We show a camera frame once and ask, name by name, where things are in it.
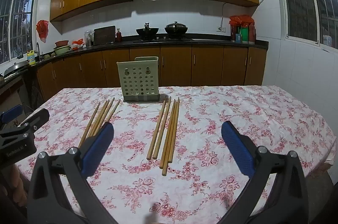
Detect cardboard box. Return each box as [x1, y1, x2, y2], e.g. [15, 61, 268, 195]
[0, 87, 33, 121]

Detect black power cable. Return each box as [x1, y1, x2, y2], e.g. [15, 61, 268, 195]
[221, 2, 231, 29]

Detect metal faucet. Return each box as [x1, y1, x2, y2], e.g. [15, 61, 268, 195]
[35, 42, 44, 60]

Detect metal pan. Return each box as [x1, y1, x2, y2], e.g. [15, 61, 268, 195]
[3, 60, 29, 76]

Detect green box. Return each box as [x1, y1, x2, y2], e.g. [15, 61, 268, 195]
[239, 27, 250, 44]

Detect white perforated utensil holder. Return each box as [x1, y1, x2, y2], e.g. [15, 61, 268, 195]
[117, 56, 160, 103]

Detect dark cutting board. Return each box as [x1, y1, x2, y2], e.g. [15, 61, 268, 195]
[93, 25, 117, 46]

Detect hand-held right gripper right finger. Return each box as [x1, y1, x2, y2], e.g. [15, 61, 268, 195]
[211, 121, 309, 224]

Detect wooden base cabinets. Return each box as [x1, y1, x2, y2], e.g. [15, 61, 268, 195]
[35, 45, 267, 103]

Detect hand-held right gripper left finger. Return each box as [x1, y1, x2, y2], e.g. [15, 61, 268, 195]
[26, 122, 118, 224]

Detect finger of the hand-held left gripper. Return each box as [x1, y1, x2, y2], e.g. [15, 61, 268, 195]
[18, 108, 50, 135]
[0, 104, 24, 125]

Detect floral tablecloth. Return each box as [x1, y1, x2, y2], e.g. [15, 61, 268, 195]
[16, 85, 337, 224]

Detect barred window with trees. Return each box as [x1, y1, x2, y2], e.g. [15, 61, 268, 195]
[0, 0, 40, 64]

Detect clear plastic bag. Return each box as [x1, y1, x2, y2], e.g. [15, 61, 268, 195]
[84, 30, 95, 47]

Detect hanging red plastic bag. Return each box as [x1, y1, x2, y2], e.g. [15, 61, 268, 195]
[36, 19, 49, 43]

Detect wooden chopstick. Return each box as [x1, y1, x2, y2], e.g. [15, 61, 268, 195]
[154, 96, 172, 160]
[159, 100, 176, 168]
[78, 102, 101, 148]
[168, 97, 180, 164]
[162, 102, 178, 176]
[147, 100, 167, 160]
[87, 100, 107, 138]
[91, 99, 110, 136]
[94, 97, 116, 135]
[99, 99, 121, 129]

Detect black wok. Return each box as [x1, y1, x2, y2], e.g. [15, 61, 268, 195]
[136, 23, 159, 37]

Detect large barred window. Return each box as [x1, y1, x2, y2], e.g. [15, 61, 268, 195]
[270, 0, 338, 51]

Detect black pot with lid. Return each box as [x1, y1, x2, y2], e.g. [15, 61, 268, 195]
[164, 21, 188, 38]

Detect gas stove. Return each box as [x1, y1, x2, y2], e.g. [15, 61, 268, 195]
[133, 36, 193, 44]

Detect person's left hand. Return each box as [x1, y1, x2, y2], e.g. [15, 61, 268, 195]
[0, 167, 28, 205]

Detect black kitchen countertop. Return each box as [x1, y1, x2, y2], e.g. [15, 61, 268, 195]
[0, 35, 269, 87]

